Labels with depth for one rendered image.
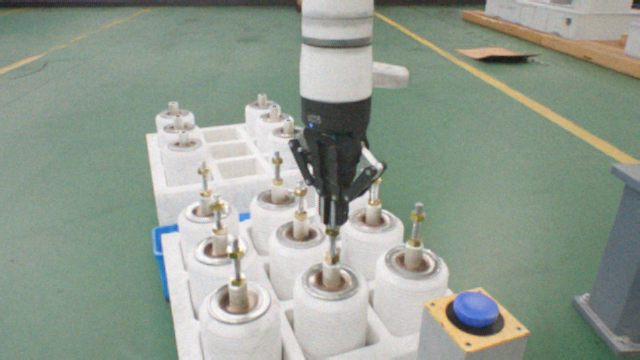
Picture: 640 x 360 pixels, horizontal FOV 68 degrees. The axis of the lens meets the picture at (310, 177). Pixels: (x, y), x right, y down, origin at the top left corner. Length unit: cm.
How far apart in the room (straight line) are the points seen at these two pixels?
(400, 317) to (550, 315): 45
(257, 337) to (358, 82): 30
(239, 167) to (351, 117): 71
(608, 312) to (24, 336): 105
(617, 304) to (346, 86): 69
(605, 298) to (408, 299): 48
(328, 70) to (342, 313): 29
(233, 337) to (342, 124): 26
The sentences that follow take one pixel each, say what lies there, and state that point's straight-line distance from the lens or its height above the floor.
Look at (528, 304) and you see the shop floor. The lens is 106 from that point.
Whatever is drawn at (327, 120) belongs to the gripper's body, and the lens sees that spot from 48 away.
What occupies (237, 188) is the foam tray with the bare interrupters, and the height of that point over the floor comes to 17.
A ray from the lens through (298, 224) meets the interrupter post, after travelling 68.
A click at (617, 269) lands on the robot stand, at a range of 99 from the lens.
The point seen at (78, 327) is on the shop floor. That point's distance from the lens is 102.
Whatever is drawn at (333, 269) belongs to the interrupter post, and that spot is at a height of 28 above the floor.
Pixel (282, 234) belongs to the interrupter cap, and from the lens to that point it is 70.
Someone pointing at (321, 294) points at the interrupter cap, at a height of 25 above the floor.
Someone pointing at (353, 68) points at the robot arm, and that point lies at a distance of 47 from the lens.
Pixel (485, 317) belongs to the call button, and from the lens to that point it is 47.
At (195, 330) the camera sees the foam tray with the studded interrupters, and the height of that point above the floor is 18.
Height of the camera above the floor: 62
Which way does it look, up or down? 25 degrees down
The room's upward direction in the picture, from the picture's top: straight up
